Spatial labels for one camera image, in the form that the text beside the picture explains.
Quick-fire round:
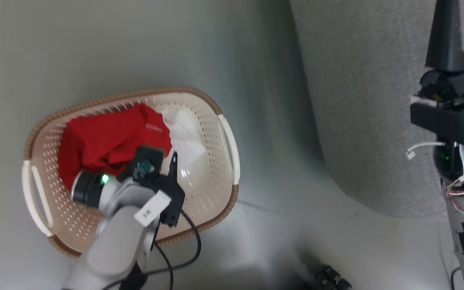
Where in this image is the cream perforated laundry basket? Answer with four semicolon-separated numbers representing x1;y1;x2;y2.
22;86;240;258

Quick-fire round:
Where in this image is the white paper label tag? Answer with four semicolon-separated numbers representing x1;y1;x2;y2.
134;190;172;227

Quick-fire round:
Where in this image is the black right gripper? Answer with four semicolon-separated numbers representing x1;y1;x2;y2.
410;0;464;150

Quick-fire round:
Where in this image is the black ribbed base wheel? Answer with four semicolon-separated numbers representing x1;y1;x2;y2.
314;264;352;290

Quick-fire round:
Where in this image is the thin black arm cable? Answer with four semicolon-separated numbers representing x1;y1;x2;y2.
102;209;202;290

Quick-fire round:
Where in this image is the white cable with plug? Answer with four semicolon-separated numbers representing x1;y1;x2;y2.
406;141;447;160

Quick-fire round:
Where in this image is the grey fabric sofa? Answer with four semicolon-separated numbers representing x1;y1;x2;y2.
290;0;464;218

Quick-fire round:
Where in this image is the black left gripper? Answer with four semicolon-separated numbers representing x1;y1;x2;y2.
133;151;186;227

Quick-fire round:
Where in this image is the red jersey garment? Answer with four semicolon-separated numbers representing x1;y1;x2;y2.
57;104;173;192

